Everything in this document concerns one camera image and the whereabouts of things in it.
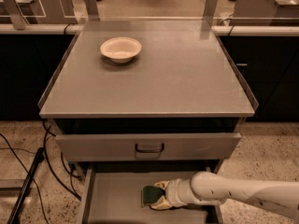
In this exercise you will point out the white horizontal rail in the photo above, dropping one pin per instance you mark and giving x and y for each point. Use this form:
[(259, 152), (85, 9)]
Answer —
[(59, 29)]

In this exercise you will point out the grey metal drawer cabinet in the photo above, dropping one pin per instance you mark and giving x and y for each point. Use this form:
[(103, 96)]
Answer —
[(182, 72)]

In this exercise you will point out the right metal post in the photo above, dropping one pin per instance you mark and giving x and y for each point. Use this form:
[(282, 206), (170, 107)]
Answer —
[(209, 12)]

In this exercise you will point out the grey top drawer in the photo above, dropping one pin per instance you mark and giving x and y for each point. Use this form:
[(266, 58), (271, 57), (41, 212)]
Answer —
[(147, 139)]

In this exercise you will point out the open grey middle drawer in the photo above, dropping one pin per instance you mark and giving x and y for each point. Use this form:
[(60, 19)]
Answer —
[(112, 194)]

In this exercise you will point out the black floor bar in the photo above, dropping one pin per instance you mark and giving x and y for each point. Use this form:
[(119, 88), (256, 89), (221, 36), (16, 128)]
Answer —
[(14, 216)]

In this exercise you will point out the centre-left metal post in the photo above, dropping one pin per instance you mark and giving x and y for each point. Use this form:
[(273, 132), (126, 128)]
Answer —
[(92, 10)]

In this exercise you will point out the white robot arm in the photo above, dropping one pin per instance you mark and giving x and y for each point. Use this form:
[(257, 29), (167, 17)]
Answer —
[(205, 188)]

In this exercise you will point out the green and yellow sponge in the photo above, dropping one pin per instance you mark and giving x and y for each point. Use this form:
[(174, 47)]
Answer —
[(150, 195)]

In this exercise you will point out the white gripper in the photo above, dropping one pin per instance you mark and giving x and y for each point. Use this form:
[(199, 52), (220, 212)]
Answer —
[(173, 192)]

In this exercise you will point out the white paper bowl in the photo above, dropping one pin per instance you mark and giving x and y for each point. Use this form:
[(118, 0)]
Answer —
[(121, 49)]

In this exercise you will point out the left metal post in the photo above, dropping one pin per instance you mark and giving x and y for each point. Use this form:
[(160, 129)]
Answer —
[(14, 12)]

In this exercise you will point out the black drawer handle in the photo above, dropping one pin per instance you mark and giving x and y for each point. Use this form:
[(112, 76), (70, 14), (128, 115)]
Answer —
[(149, 149)]

